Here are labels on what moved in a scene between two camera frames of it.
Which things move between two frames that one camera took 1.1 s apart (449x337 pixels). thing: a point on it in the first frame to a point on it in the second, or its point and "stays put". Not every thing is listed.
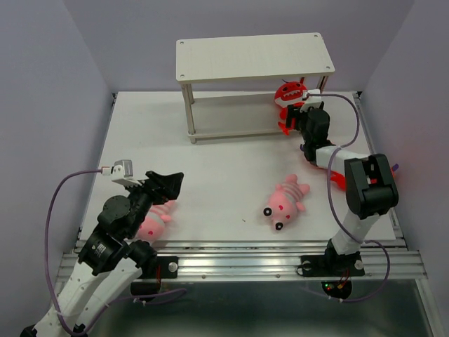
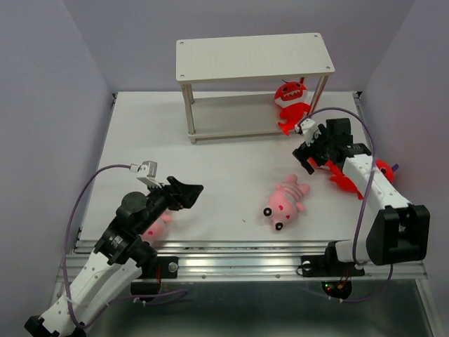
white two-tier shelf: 258,57 stays put
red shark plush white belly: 289,93 stays put
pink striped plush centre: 285,201 stays put
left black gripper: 170,184 to 179,194
